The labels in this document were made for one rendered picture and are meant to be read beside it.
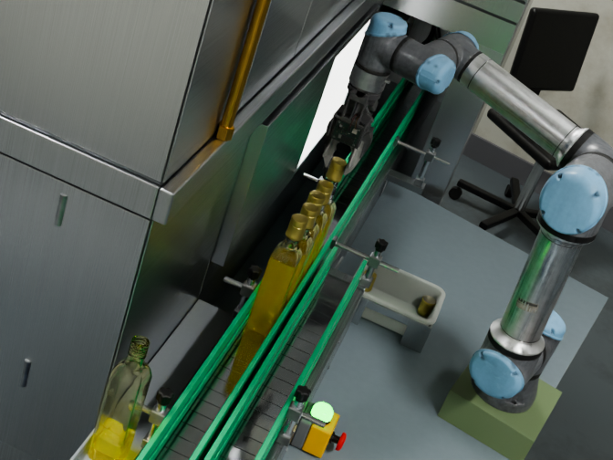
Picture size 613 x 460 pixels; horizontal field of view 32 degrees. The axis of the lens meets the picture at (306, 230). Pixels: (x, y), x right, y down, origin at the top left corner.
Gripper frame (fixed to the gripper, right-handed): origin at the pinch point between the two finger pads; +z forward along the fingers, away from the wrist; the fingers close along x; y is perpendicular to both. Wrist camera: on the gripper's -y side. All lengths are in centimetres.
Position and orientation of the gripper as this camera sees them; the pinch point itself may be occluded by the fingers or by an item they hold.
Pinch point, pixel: (337, 164)
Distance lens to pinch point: 231.5
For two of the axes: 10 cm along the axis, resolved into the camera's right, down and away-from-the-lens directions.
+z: -2.9, 8.0, 5.2
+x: 9.1, 4.0, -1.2
